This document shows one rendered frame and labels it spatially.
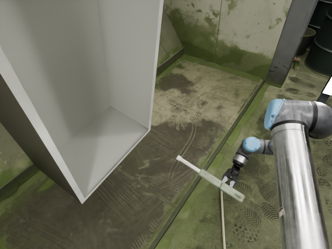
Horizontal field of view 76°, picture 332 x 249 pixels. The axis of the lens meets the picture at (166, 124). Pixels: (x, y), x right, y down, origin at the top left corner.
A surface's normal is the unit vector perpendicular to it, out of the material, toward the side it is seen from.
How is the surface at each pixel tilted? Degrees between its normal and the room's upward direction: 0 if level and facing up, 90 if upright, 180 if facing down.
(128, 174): 0
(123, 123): 12
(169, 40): 57
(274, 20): 90
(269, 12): 90
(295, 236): 47
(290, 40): 90
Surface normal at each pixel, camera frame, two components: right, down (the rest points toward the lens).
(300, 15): -0.58, 0.61
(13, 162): 0.65, -0.05
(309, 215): -0.14, -0.54
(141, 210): -0.05, -0.69
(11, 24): 0.83, 0.50
